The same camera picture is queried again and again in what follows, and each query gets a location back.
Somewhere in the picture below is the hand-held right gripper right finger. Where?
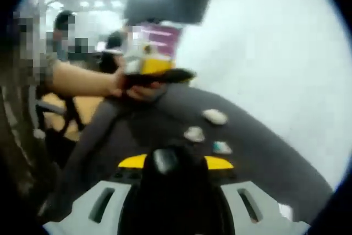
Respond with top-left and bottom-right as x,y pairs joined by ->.
197,154 -> 311,235

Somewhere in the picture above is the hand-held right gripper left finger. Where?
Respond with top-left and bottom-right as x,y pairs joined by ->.
43,152 -> 155,235

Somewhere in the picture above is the white oval charging case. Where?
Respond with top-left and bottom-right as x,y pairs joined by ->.
202,108 -> 228,125

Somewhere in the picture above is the white square charging case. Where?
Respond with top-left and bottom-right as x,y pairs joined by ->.
183,126 -> 206,142

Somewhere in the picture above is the blue white earphone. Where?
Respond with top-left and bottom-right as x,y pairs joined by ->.
213,140 -> 233,155

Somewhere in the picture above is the black charging case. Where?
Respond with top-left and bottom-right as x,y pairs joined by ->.
150,143 -> 204,185

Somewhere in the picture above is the person's left hand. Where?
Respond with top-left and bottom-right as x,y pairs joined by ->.
109,63 -> 165,101

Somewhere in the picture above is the purple lit screen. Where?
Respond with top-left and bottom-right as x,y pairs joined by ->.
137,24 -> 181,57

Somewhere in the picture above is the black table cloth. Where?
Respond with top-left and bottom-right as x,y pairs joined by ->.
64,80 -> 340,235

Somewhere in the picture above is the black office chair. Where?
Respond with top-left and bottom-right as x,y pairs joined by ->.
35,86 -> 85,139

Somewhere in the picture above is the black wall monitor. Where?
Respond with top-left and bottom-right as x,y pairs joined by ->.
123,0 -> 215,26

